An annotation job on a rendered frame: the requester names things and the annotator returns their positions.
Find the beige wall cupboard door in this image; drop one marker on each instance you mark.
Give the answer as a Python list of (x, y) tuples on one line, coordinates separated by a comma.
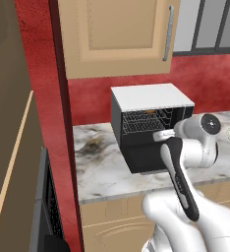
[(120, 32)]

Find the beige base cupboard door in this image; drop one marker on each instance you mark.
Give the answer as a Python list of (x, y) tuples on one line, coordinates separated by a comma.
[(120, 238)]

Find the beige drawer front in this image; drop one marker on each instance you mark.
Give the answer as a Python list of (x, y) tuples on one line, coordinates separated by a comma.
[(113, 210)]

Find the dark framed window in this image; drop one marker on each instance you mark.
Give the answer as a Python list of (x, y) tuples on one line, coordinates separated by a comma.
[(207, 24)]

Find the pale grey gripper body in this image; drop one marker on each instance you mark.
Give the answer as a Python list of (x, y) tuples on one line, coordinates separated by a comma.
[(164, 135)]

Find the black toaster oven door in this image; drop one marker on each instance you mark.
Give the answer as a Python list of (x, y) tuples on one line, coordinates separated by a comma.
[(143, 159)]

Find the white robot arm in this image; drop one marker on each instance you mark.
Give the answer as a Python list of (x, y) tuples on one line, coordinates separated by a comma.
[(199, 154)]

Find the tall brown cabinet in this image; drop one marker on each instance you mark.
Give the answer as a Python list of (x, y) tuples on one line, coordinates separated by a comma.
[(9, 131)]

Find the toasted brown bread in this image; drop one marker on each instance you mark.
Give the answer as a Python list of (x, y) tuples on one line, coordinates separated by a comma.
[(149, 112)]

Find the black toaster oven white top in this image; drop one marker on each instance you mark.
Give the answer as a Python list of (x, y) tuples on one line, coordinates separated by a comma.
[(149, 96)]

